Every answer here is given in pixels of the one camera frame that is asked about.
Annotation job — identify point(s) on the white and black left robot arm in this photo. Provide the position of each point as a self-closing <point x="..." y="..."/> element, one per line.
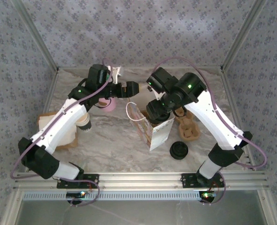
<point x="65" y="122"/>

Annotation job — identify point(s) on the black cup lid stack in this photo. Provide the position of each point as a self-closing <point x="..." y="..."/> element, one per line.
<point x="179" y="151"/>

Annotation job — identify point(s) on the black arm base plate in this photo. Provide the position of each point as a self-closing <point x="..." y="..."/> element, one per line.
<point x="91" y="180"/>
<point x="187" y="180"/>

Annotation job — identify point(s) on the wide aluminium frame rail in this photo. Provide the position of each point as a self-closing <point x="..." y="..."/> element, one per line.
<point x="140" y="180"/>

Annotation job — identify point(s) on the green-lit controller board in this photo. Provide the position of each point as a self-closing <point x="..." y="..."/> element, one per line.
<point x="207" y="195"/>
<point x="76" y="194"/>

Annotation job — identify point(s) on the black and white paper cup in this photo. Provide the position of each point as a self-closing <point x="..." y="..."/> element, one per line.
<point x="83" y="122"/>
<point x="81" y="118"/>
<point x="87" y="128"/>

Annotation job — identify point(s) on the aluminium frame post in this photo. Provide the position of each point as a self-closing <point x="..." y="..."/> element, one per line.
<point x="38" y="35"/>
<point x="242" y="35"/>

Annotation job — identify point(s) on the brown teddy bear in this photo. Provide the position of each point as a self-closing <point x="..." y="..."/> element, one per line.
<point x="187" y="131"/>

